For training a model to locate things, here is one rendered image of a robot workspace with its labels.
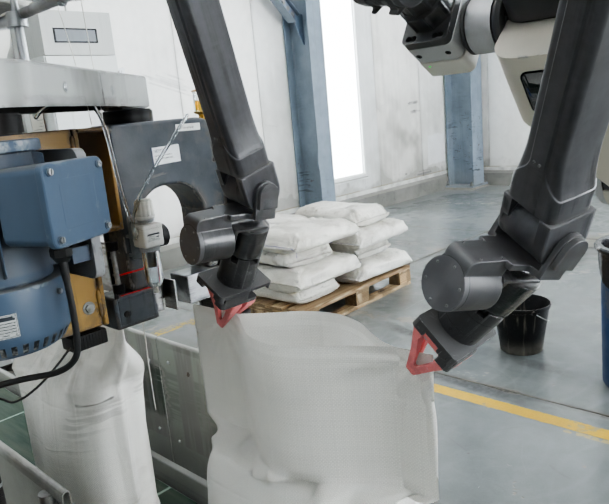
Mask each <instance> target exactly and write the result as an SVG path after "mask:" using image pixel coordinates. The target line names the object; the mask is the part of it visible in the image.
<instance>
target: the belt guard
mask: <svg viewBox="0 0 609 504"><path fill-rule="evenodd" d="M87 106H88V108H87ZM91 106H96V107H97V108H98V110H99V111H101V109H102V111H104V112H109V111H118V110H129V109H143V108H147V107H148V106H150V105H149V98H148V91H147V84H146V78H145V77H144V76H140V75H133V74H125V73H118V72H111V71H103V70H96V69H89V68H82V67H74V66H67V65H60V64H52V63H45V62H38V61H31V60H22V59H7V58H0V113H19V115H22V114H36V113H37V112H38V111H39V110H40V109H41V108H43V107H50V108H49V109H47V110H46V111H44V112H43V113H62V112H82V111H88V109H89V111H94V109H93V108H92V107H91ZM100 106H101V108H100Z"/></svg>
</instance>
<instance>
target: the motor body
mask: <svg viewBox="0 0 609 504"><path fill-rule="evenodd" d="M39 149H41V144H40V140H39V138H26V139H15V140H4V141H0V169H6V168H12V167H19V166H25V165H32V164H38V163H45V161H44V156H43V153H40V152H37V151H34V150H39ZM49 249H50V247H10V246H8V245H7V244H6V243H5V241H4V237H3V232H2V228H1V223H0V361H4V360H9V359H14V358H18V357H22V356H25V355H28V354H32V353H34V352H37V351H40V350H42V349H44V348H46V347H48V346H50V345H52V344H54V343H55V342H57V341H58V340H59V339H60V338H62V337H63V335H64V334H65V333H66V331H67V329H68V327H69V324H70V322H71V317H70V311H69V306H68V301H67V296H66V291H65V287H64V282H63V280H62V277H61V273H60V270H59V267H58V266H53V265H52V264H51V259H50V255H49Z"/></svg>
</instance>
